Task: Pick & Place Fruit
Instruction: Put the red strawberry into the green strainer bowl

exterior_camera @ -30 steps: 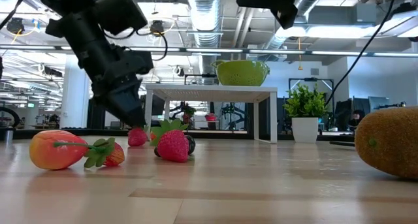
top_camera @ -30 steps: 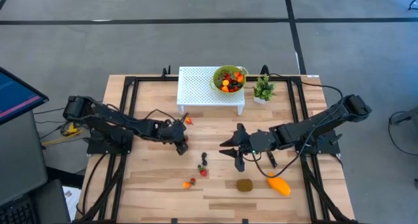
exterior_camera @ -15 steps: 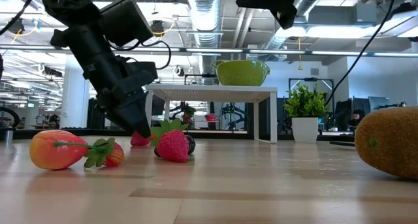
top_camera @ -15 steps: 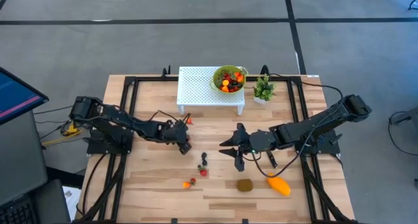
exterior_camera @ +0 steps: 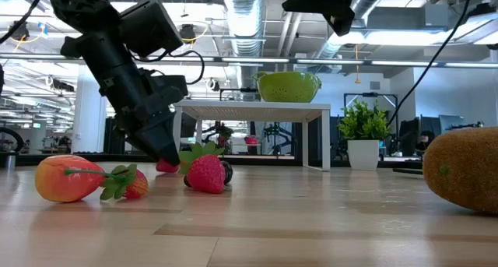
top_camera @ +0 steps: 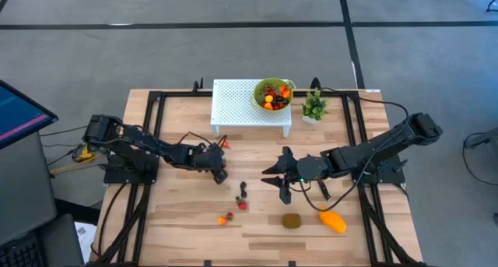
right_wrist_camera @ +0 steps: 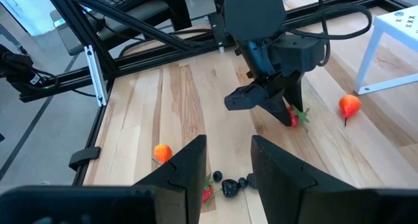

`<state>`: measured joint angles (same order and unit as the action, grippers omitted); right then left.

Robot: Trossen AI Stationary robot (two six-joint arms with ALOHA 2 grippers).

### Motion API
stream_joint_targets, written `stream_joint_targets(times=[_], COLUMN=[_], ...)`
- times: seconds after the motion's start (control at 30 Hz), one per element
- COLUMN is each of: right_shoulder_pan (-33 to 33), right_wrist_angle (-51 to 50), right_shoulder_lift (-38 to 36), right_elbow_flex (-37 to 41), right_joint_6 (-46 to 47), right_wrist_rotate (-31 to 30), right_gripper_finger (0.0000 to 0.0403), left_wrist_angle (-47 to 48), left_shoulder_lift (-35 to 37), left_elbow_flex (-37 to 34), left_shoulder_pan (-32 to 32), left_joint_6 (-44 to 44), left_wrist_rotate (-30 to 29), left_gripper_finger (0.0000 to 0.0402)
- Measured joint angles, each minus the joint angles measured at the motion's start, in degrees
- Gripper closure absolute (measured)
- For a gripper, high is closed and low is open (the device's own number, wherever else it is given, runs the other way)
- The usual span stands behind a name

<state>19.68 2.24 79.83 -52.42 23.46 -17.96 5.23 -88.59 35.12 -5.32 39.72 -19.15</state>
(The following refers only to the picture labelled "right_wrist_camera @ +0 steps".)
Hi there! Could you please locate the black table clamp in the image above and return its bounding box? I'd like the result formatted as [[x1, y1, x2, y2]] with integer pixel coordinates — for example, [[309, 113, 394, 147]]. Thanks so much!
[[68, 146, 101, 172]]

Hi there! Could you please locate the orange peach with stem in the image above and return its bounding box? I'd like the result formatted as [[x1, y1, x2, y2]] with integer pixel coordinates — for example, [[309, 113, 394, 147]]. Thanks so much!
[[152, 144, 173, 165]]

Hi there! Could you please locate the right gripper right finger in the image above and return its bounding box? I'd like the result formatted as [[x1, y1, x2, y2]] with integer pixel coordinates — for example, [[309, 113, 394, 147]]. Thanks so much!
[[250, 135, 355, 224]]

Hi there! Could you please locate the white perforated metal shelf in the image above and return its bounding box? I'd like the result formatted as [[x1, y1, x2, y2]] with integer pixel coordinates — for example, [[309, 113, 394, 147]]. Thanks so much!
[[354, 5, 418, 96]]

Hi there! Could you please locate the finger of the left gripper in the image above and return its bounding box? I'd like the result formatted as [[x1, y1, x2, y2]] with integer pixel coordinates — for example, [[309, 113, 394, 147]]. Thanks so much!
[[260, 89, 294, 127], [283, 70, 305, 114]]

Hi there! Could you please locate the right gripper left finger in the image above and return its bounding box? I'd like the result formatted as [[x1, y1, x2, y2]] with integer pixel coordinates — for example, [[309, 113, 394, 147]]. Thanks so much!
[[133, 134, 208, 224]]

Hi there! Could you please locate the red strawberry with leaves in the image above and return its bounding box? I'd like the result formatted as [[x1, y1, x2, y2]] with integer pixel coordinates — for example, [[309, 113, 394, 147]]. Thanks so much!
[[202, 173, 215, 206], [287, 105, 310, 129]]

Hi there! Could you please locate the small orange peach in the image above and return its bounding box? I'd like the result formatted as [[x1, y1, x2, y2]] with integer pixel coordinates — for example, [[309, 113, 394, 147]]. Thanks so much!
[[338, 94, 362, 127]]

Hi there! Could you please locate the black box with cables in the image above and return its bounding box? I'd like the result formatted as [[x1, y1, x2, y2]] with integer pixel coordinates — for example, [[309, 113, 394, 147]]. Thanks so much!
[[0, 43, 60, 104]]

